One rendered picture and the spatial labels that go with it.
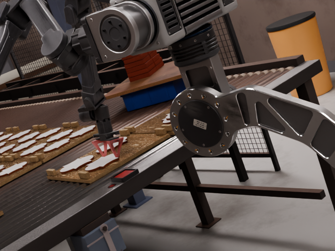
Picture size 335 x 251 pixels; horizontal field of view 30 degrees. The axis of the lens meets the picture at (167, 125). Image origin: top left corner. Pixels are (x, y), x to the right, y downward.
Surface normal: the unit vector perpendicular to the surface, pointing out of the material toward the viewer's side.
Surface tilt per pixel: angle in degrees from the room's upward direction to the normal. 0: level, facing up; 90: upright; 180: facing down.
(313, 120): 90
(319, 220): 0
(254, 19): 90
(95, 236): 90
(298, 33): 93
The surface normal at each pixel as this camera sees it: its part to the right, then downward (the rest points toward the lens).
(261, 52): -0.76, 0.41
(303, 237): -0.34, -0.91
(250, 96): -0.53, 0.39
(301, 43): 0.06, 0.28
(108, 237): 0.63, -0.04
